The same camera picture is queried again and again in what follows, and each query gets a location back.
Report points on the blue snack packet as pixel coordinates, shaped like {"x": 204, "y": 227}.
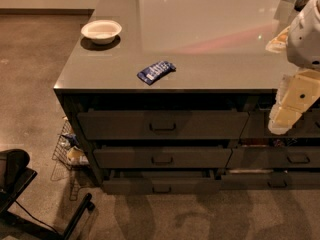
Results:
{"x": 156, "y": 71}

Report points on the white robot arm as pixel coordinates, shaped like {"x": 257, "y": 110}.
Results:
{"x": 301, "y": 39}

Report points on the white paper bowl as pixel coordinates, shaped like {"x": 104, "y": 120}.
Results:
{"x": 101, "y": 32}

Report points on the wire basket with items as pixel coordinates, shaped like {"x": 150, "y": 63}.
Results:
{"x": 68, "y": 162}

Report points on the grey drawer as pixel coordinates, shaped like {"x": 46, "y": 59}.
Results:
{"x": 162, "y": 125}
{"x": 275, "y": 157}
{"x": 308, "y": 126}
{"x": 162, "y": 157}
{"x": 137, "y": 182}
{"x": 275, "y": 180}

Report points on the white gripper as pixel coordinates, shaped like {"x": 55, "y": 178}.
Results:
{"x": 305, "y": 42}

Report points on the grey drawer cabinet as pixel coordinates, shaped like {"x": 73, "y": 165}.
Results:
{"x": 219, "y": 50}

